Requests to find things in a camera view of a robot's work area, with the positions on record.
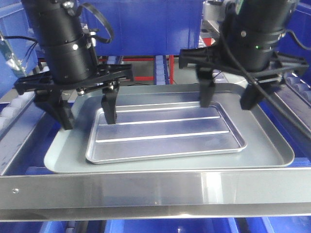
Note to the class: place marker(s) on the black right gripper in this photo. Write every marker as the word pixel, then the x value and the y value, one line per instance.
pixel 209 58

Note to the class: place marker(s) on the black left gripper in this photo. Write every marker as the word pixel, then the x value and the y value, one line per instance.
pixel 106 78

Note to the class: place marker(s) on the silver metal tray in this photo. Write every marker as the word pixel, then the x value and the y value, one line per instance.
pixel 163 130

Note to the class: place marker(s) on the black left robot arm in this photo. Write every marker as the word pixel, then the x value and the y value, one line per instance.
pixel 71 58

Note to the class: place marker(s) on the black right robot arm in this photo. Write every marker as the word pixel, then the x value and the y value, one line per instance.
pixel 247 46

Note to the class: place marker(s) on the large grey plastic tray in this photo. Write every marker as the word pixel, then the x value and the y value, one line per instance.
pixel 266 147

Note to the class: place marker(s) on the blue bin behind tray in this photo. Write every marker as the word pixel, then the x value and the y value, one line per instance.
pixel 150 27

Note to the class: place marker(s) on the blue bin upper left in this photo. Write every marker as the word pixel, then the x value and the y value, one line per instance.
pixel 14 22

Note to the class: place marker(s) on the blue bin upper right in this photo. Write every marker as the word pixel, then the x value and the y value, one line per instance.
pixel 300 24

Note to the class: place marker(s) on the blue bin lower left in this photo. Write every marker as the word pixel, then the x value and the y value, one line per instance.
pixel 33 227

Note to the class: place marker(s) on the blue bin bottom centre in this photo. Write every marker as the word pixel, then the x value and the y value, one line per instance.
pixel 181 225

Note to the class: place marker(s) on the blue bin bottom right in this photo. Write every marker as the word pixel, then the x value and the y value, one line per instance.
pixel 291 224

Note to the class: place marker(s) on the right steel divider rail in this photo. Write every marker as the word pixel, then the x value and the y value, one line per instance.
pixel 300 111

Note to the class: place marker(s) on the steel divider rail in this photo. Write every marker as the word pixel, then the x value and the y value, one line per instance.
pixel 300 111
pixel 25 144

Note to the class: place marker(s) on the red metal floor frame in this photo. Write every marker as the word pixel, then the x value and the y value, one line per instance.
pixel 157 70

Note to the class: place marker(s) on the black cable tie loop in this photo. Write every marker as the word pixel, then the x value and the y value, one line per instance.
pixel 100 18

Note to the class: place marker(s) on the far left roller rail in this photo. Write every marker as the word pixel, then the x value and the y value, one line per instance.
pixel 10 113

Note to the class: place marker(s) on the roller rail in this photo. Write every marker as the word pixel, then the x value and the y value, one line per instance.
pixel 299 87
pixel 10 113

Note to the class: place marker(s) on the far right roller rail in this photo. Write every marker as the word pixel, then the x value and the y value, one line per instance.
pixel 299 87

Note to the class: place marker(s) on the left steel divider rail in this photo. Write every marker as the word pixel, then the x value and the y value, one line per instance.
pixel 25 144

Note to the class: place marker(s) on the steel front frame bar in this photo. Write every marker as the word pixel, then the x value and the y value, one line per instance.
pixel 144 195

